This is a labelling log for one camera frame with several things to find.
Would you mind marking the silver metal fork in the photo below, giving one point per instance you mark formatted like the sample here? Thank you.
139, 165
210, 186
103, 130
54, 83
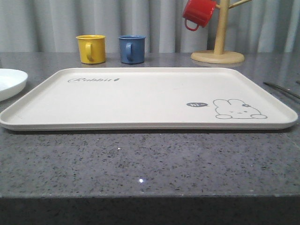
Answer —
288, 91

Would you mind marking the white round plate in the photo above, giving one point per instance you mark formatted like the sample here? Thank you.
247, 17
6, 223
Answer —
12, 81

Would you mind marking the beige rabbit serving tray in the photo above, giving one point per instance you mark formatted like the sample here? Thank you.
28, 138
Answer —
147, 98

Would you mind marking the blue enamel mug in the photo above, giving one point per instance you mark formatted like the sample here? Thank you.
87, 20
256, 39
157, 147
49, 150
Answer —
132, 49

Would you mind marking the yellow enamel mug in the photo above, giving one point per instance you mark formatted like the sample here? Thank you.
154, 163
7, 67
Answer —
92, 48

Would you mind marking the wooden mug tree stand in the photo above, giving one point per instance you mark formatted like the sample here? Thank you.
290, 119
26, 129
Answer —
219, 55

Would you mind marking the red enamel mug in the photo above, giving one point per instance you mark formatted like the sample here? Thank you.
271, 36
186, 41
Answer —
198, 12

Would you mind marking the grey pleated curtain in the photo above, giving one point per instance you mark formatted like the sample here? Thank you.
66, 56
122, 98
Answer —
258, 26

